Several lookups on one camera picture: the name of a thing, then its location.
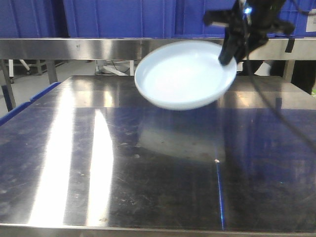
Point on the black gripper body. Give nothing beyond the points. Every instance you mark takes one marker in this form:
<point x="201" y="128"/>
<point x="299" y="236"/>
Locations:
<point x="256" y="17"/>

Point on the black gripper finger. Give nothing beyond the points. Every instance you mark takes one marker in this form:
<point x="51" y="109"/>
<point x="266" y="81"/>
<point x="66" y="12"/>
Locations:
<point x="254" y="41"/>
<point x="230" y="46"/>

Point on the light blue plate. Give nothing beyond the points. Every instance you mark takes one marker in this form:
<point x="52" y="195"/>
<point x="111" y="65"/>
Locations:
<point x="184" y="75"/>

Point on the steel shelf leg right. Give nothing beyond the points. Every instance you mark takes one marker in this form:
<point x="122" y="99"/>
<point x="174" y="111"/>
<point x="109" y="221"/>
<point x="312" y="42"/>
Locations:
<point x="288" y="70"/>

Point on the steel shelf leg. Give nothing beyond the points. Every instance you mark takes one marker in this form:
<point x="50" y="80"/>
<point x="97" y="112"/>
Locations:
<point x="288" y="70"/>
<point x="6" y="88"/>

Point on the steel shelf leg left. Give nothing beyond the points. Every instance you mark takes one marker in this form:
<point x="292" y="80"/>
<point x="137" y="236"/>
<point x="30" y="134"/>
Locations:
<point x="6" y="88"/>

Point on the black tape strip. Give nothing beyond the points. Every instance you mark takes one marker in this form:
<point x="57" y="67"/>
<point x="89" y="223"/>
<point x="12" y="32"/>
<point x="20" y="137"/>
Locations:
<point x="290" y="45"/>

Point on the far right blue crate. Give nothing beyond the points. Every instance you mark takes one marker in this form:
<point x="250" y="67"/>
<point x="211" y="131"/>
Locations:
<point x="290" y="13"/>

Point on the right blue plastic crate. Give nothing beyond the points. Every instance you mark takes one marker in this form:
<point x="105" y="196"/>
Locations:
<point x="189" y="18"/>

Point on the blue plastic crate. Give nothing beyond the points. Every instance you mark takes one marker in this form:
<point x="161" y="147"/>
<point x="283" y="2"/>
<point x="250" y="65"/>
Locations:
<point x="120" y="18"/>
<point x="32" y="19"/>
<point x="189" y="18"/>

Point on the white label on crate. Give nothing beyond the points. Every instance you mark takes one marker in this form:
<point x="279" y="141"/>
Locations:
<point x="311" y="21"/>

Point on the person in black trousers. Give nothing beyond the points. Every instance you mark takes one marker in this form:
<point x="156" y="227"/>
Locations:
<point x="304" y="73"/>

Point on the middle blue plastic crate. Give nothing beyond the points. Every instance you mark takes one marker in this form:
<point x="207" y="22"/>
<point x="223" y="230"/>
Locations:
<point x="120" y="18"/>

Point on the left blue plastic crate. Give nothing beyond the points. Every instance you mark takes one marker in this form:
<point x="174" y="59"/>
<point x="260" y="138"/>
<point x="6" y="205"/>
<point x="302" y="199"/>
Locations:
<point x="32" y="19"/>

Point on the blue table edge guard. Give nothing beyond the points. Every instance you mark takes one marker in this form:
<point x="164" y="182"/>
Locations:
<point x="24" y="105"/>

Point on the stainless steel shelf rail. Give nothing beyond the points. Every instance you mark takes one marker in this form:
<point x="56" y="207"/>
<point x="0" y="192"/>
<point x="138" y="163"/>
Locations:
<point x="132" y="49"/>

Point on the white metal frame background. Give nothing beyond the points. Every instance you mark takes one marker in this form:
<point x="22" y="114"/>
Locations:
<point x="116" y="67"/>

